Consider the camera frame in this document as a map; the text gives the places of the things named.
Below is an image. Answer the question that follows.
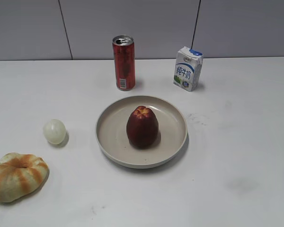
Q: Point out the dark red apple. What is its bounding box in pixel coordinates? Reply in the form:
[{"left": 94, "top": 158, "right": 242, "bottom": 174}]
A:
[{"left": 126, "top": 106, "right": 159, "bottom": 148}]

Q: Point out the beige round plate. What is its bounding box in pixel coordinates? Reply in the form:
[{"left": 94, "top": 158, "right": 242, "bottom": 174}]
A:
[{"left": 96, "top": 96, "right": 187, "bottom": 169}]

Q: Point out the red soda can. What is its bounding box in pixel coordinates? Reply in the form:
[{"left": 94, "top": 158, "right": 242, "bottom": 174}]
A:
[{"left": 112, "top": 35, "right": 135, "bottom": 91}]

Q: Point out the orange striped pumpkin bread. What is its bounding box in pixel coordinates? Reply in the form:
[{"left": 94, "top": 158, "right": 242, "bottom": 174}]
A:
[{"left": 0, "top": 152, "right": 49, "bottom": 203}]

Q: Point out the white egg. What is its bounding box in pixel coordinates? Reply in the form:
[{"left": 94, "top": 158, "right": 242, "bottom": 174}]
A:
[{"left": 43, "top": 119, "right": 66, "bottom": 145}]

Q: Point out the white blue milk carton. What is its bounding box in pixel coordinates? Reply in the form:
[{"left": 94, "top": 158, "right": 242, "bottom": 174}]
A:
[{"left": 173, "top": 46, "right": 203, "bottom": 92}]

